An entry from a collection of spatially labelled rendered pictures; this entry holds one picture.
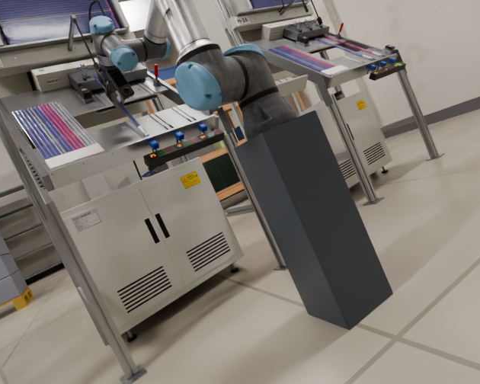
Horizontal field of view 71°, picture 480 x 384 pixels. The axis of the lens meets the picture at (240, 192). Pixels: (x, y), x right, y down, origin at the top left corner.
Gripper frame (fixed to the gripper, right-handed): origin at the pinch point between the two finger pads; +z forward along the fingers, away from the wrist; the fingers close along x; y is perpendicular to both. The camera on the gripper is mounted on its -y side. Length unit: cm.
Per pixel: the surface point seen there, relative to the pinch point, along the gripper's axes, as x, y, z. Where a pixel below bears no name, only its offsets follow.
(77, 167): 29.9, -23.0, -7.0
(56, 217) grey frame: 44, -32, -1
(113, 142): 13.7, -17.2, -2.4
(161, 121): -9.0, -15.8, 1.4
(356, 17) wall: -365, 74, 114
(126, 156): 13.4, -25.5, -2.6
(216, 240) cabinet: -9, -57, 50
